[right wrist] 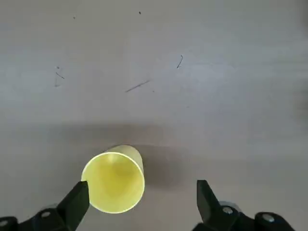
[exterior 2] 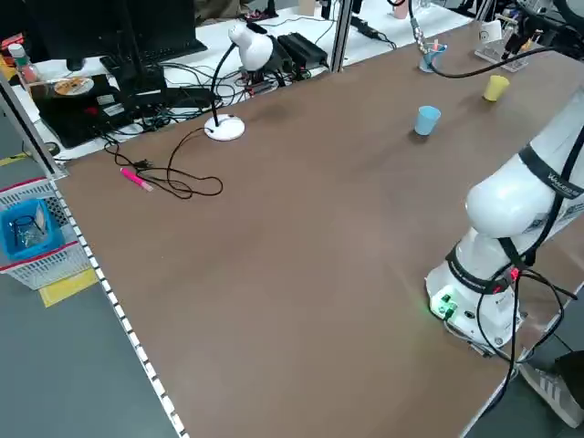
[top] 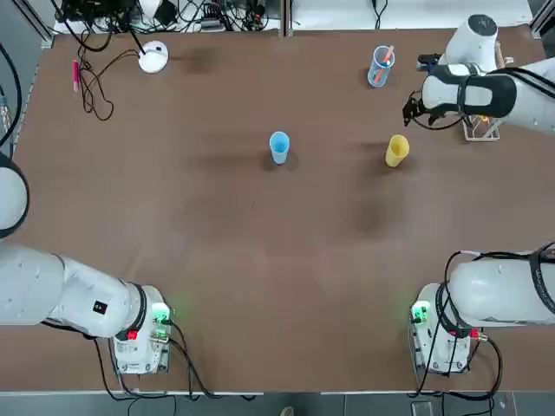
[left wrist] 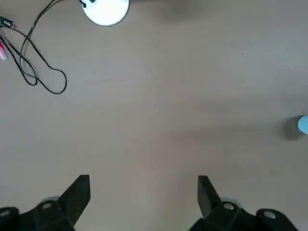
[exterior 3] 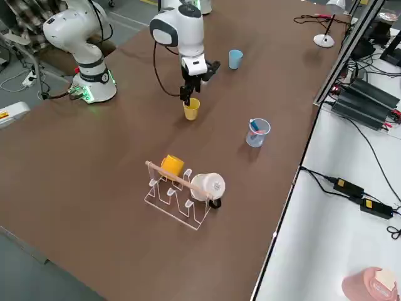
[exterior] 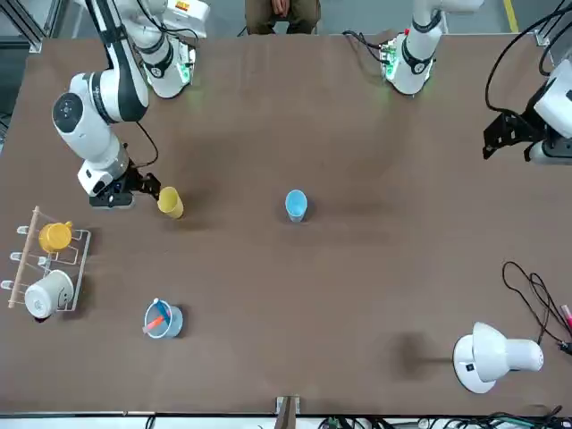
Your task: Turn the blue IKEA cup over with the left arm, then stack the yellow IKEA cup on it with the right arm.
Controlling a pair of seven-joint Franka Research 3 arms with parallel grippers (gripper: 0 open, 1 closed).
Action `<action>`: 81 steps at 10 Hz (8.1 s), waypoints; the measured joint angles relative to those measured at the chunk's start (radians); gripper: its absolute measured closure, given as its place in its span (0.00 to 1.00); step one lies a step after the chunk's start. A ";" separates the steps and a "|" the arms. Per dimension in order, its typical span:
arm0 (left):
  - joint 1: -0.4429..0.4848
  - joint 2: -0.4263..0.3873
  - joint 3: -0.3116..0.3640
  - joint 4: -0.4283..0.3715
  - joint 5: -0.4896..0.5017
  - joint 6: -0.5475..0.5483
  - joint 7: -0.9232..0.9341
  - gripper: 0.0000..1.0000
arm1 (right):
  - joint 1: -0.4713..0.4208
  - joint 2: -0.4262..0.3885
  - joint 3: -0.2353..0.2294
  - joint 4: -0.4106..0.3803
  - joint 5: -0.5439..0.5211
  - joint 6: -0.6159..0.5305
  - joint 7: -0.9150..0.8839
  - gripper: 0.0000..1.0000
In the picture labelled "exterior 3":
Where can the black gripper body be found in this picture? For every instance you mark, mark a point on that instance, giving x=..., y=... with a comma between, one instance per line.
x=213, y=70

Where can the yellow plastic cup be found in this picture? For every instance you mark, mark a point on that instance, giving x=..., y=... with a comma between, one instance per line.
x=191, y=113

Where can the light blue plastic cup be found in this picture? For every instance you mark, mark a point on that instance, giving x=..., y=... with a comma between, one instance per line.
x=235, y=59

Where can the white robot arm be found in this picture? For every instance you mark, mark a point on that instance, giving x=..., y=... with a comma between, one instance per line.
x=206, y=7
x=84, y=56

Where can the blue pen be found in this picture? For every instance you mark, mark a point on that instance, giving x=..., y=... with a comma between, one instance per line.
x=255, y=126

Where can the yellow mug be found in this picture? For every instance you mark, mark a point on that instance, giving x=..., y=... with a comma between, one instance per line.
x=172, y=166

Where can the orange pen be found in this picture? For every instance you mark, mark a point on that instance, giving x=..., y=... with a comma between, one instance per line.
x=257, y=133

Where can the clear measuring beaker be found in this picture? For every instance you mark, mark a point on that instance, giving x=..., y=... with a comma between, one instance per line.
x=255, y=141

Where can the white smiley mug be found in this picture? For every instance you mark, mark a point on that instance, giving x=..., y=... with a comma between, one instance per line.
x=206, y=186

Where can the clear rack with wooden rod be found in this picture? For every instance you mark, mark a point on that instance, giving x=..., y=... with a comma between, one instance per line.
x=175, y=207

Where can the white desk lamp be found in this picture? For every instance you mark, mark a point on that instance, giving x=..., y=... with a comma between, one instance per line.
x=324, y=40

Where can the pink marker pen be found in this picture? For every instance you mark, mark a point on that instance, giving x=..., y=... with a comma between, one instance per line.
x=322, y=15

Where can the black power supply unit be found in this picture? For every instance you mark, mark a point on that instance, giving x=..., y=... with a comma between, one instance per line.
x=363, y=103

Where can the white floor power strip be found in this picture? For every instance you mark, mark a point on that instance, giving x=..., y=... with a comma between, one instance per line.
x=29, y=78

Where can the white box with warning label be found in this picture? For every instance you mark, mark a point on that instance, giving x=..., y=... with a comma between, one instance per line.
x=14, y=114

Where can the person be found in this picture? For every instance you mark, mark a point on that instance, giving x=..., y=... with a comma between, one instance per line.
x=28, y=19

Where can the black power adapter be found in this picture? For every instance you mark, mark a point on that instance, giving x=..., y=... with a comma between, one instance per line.
x=347, y=186
x=376, y=208

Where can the pink container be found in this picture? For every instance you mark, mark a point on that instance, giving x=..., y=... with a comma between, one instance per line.
x=366, y=285

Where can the grey aluminium frame post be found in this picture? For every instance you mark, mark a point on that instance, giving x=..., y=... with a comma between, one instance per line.
x=347, y=50

